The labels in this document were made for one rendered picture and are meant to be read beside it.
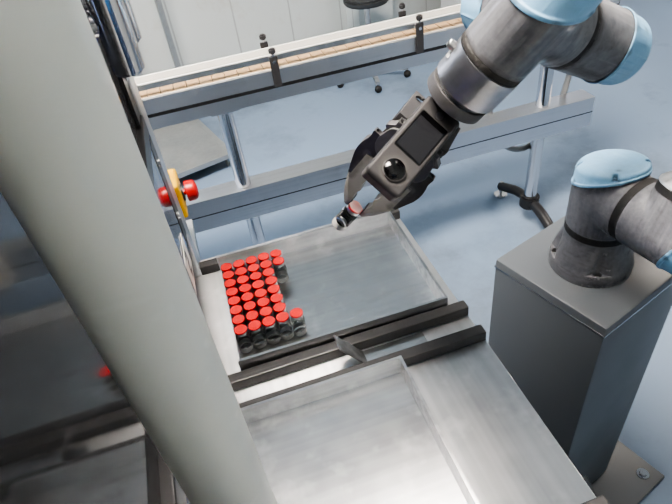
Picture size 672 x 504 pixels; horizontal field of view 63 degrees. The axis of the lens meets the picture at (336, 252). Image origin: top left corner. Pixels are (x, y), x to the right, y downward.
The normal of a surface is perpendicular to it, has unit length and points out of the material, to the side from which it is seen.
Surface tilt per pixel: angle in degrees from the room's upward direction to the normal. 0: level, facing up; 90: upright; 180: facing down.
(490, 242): 0
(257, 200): 90
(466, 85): 85
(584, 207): 90
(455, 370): 0
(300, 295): 0
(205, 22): 90
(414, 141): 46
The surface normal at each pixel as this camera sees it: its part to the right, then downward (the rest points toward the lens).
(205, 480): 0.17, 0.62
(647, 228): -0.88, 0.06
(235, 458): 0.81, 0.30
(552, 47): 0.25, 0.87
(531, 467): -0.11, -0.76
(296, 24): 0.58, 0.48
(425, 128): 0.23, -0.14
